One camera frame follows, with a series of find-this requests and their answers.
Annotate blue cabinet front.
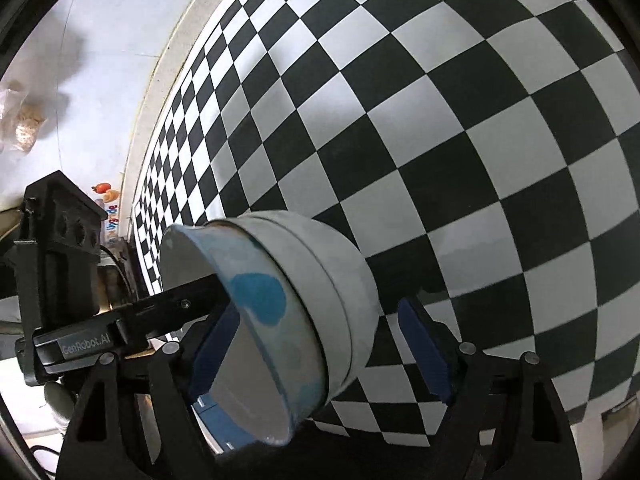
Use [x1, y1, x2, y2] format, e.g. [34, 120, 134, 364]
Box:
[192, 393, 256, 454]

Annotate clear plastic bag with eggs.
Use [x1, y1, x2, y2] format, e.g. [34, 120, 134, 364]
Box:
[1, 80, 47, 155]

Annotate black white checkered mat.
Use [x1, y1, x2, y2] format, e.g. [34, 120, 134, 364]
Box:
[132, 0, 639, 446]

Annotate white bowl blue pattern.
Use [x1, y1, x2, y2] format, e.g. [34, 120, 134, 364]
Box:
[158, 216, 331, 447]

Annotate colourful wall stickers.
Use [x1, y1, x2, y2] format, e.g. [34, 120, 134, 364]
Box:
[91, 182, 120, 246]

